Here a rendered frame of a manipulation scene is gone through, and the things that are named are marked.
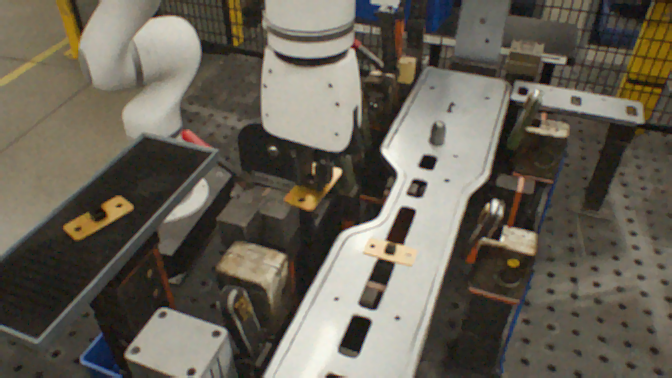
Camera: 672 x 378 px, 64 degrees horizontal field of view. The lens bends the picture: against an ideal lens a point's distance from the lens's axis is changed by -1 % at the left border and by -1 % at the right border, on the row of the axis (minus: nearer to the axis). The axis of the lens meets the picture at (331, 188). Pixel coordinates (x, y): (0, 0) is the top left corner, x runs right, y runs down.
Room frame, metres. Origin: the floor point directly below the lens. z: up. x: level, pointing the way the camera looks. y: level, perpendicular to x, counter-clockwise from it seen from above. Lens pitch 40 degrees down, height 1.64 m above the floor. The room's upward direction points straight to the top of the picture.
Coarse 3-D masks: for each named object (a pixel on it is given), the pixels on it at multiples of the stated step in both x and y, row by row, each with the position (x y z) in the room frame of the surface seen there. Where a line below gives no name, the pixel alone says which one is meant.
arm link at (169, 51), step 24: (168, 24) 1.02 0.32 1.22; (144, 48) 0.96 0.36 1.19; (168, 48) 0.98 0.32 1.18; (192, 48) 1.01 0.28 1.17; (144, 72) 0.94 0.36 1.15; (168, 72) 0.97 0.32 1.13; (192, 72) 1.00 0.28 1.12; (144, 96) 0.99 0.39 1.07; (168, 96) 0.97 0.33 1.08; (144, 120) 0.94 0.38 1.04; (168, 120) 0.96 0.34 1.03
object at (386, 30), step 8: (384, 8) 1.10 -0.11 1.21; (392, 8) 1.11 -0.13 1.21; (400, 8) 1.09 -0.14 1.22; (376, 16) 1.11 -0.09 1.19; (384, 16) 1.09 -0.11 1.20; (392, 16) 1.09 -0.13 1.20; (400, 16) 1.08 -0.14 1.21; (384, 24) 1.09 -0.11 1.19; (392, 24) 1.11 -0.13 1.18; (384, 32) 1.09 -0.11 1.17; (392, 32) 1.11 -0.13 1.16; (384, 40) 1.09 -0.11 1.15; (392, 40) 1.11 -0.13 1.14; (384, 48) 1.09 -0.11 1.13; (392, 48) 1.09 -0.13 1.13; (384, 56) 1.09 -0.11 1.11; (392, 56) 1.08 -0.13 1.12; (384, 64) 1.09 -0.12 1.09; (392, 64) 1.08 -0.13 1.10; (384, 72) 1.08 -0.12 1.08; (392, 72) 1.08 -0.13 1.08
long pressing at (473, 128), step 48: (432, 96) 1.11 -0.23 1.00; (480, 96) 1.11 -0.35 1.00; (384, 144) 0.91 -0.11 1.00; (432, 144) 0.92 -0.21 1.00; (480, 144) 0.92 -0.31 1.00; (432, 192) 0.76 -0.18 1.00; (336, 240) 0.64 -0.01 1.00; (432, 240) 0.64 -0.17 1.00; (336, 288) 0.54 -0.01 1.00; (432, 288) 0.54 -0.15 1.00; (288, 336) 0.45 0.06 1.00; (336, 336) 0.45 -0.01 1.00; (384, 336) 0.45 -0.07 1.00
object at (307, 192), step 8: (336, 168) 0.53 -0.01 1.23; (312, 176) 0.50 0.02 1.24; (336, 176) 0.52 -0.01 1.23; (304, 184) 0.50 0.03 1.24; (312, 184) 0.49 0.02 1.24; (296, 192) 0.49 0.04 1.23; (304, 192) 0.49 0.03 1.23; (312, 192) 0.49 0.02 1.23; (320, 192) 0.49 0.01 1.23; (288, 200) 0.47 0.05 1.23; (296, 200) 0.47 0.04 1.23; (304, 200) 0.47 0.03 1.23; (312, 200) 0.47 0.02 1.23; (304, 208) 0.46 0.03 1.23; (312, 208) 0.46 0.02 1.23
